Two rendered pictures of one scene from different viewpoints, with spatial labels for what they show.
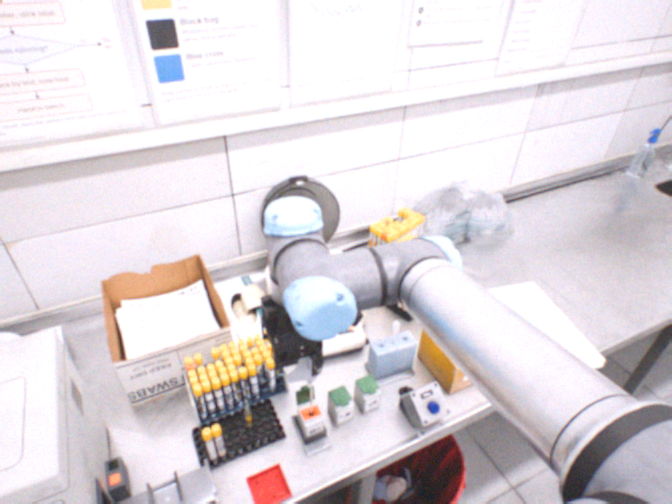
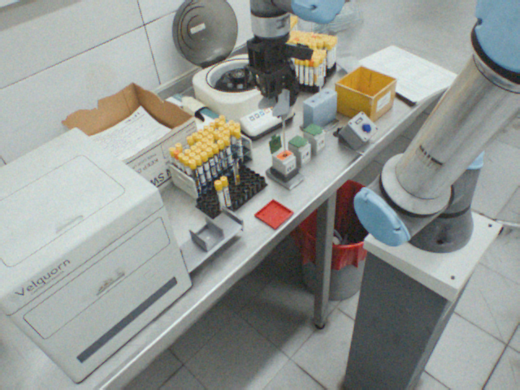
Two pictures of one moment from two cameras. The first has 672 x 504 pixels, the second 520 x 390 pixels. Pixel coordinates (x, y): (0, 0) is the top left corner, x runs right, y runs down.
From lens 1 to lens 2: 0.41 m
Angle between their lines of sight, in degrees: 13
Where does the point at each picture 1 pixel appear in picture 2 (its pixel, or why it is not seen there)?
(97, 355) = not seen: hidden behind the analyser
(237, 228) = (153, 58)
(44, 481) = (151, 196)
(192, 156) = not seen: outside the picture
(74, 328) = not seen: hidden behind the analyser
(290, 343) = (277, 71)
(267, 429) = (253, 181)
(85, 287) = (42, 138)
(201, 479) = (225, 220)
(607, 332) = (454, 62)
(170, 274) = (114, 106)
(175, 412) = (172, 198)
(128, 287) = (83, 124)
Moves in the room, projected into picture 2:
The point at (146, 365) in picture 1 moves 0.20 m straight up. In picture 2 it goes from (140, 162) to (114, 91)
